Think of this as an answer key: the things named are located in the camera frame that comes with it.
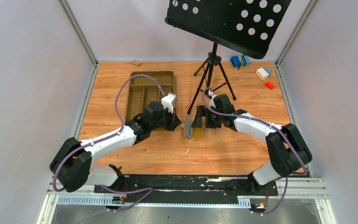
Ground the yellow leather card holder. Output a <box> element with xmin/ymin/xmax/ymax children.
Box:
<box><xmin>181</xmin><ymin>117</ymin><xmax>203</xmax><ymax>141</ymax></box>

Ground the white blue toy block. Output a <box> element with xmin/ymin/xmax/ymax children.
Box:
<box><xmin>255</xmin><ymin>67</ymin><xmax>272</xmax><ymax>80</ymax></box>

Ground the small wooden block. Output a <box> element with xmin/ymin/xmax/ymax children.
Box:
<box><xmin>132</xmin><ymin>60</ymin><xmax>141</xmax><ymax>66</ymax></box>

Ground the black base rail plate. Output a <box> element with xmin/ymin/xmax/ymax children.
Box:
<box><xmin>94</xmin><ymin>175</ymin><xmax>278</xmax><ymax>204</ymax></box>

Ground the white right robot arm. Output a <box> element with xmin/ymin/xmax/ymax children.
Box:
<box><xmin>191</xmin><ymin>94</ymin><xmax>313</xmax><ymax>186</ymax></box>

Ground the woven straw divided tray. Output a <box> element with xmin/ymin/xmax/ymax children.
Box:
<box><xmin>125</xmin><ymin>71</ymin><xmax>176</xmax><ymax>123</ymax></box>

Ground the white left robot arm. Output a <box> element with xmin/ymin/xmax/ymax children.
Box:
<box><xmin>49</xmin><ymin>98</ymin><xmax>181</xmax><ymax>193</ymax></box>

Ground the black music stand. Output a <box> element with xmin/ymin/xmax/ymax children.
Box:
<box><xmin>164</xmin><ymin>0</ymin><xmax>293</xmax><ymax>115</ymax></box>

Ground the red toy block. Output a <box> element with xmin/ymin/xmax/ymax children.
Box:
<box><xmin>265</xmin><ymin>82</ymin><xmax>275</xmax><ymax>90</ymax></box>

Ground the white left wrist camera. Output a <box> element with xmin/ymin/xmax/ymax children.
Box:
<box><xmin>161</xmin><ymin>93</ymin><xmax>178</xmax><ymax>113</ymax></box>

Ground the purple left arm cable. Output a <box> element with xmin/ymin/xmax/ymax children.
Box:
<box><xmin>52</xmin><ymin>74</ymin><xmax>167</xmax><ymax>224</ymax></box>

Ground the blue green toy block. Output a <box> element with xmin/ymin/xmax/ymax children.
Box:
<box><xmin>230</xmin><ymin>55</ymin><xmax>250</xmax><ymax>68</ymax></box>

